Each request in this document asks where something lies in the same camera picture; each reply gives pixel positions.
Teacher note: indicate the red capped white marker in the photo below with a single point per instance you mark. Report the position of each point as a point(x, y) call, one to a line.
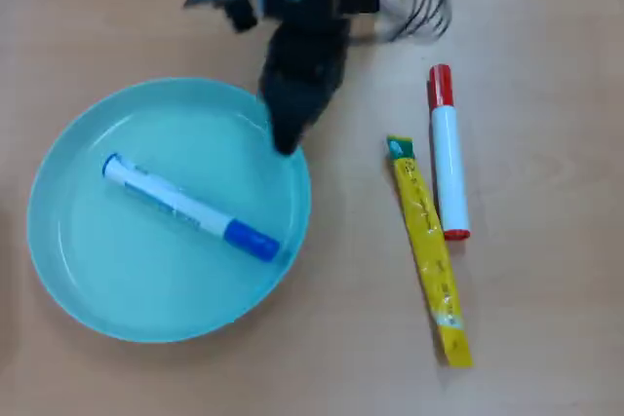
point(449, 167)

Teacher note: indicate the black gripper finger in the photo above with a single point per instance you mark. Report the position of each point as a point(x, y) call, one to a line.
point(309, 111)
point(283, 119)

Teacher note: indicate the light blue round plate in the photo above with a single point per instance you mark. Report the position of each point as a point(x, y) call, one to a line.
point(146, 279)

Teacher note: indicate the yellow stick packet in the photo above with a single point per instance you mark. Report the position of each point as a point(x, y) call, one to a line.
point(429, 240)

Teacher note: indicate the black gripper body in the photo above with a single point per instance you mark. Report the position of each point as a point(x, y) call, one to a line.
point(304, 60)

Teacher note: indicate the blue capped white marker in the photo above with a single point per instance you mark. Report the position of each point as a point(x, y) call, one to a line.
point(180, 204)

